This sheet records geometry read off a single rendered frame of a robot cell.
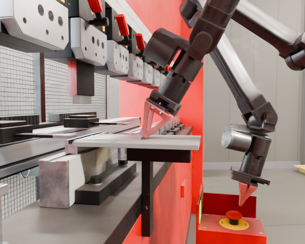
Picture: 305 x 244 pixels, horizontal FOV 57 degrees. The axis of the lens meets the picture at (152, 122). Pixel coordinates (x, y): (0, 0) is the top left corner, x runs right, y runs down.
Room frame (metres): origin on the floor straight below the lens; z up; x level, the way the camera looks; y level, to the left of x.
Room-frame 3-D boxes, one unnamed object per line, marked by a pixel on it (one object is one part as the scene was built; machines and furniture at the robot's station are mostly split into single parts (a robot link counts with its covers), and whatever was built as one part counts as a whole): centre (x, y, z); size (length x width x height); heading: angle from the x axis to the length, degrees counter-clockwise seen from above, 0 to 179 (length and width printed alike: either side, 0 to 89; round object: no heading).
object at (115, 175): (0.71, 0.10, 0.89); 0.30 x 0.05 x 0.03; 169
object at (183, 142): (0.65, 0.02, 1.00); 0.26 x 0.18 x 0.01; 79
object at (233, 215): (0.69, -0.20, 0.79); 0.04 x 0.04 x 0.04
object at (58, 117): (1.51, 0.41, 1.02); 0.44 x 0.06 x 0.04; 169
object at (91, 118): (1.19, 0.23, 1.01); 0.26 x 0.12 x 0.05; 79
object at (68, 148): (0.72, 0.16, 0.99); 0.20 x 0.03 x 0.03; 169
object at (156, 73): (1.44, 0.02, 1.26); 0.15 x 0.09 x 0.17; 169
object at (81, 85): (0.68, 0.17, 1.13); 0.10 x 0.02 x 0.10; 169
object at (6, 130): (0.72, 0.32, 1.01); 0.26 x 0.12 x 0.05; 79
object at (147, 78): (1.24, 0.06, 1.26); 0.15 x 0.09 x 0.17; 169
